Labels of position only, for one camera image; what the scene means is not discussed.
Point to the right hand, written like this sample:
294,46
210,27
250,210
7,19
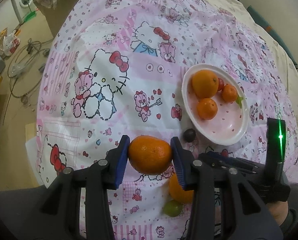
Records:
279,210

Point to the small mandarin near leaf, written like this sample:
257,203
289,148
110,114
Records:
229,93

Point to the mandarin in plate front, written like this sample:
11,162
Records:
207,108

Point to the dark purple grape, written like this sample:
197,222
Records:
189,135

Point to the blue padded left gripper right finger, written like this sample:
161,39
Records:
192,174

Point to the red cherry tomato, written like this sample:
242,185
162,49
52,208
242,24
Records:
220,84

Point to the pink Hello Kitty bedsheet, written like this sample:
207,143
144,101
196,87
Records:
116,67

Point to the green lime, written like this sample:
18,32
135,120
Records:
173,208

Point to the white pink oval plate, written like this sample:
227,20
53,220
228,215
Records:
223,123

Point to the large orange in plate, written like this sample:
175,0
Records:
205,83

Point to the orange mandarin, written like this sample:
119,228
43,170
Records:
149,155

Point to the teal rolled mat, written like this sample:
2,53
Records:
259,20

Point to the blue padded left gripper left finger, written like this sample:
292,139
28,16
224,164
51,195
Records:
110,170

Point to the large orange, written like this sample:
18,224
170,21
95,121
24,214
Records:
177,193
205,83

